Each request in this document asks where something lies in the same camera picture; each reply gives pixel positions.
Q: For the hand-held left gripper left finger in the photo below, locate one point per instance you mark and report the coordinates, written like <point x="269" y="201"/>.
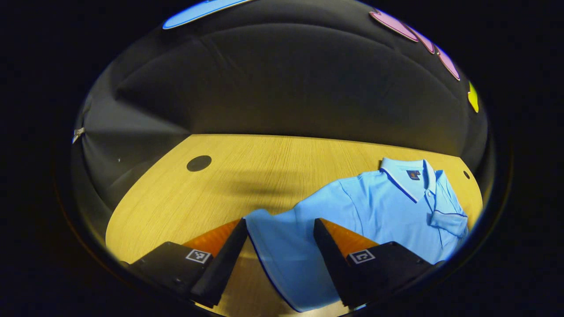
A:
<point x="222" y="259"/>

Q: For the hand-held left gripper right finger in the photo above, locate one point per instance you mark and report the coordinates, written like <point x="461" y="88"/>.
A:
<point x="330" y="255"/>

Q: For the light blue T-shirt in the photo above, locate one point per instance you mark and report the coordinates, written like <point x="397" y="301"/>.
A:
<point x="374" y="207"/>

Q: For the black backdrop cloth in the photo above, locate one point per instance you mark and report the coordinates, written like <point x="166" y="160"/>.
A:
<point x="286" y="79"/>

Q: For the white cloth clip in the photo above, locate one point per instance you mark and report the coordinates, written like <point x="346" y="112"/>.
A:
<point x="78" y="134"/>

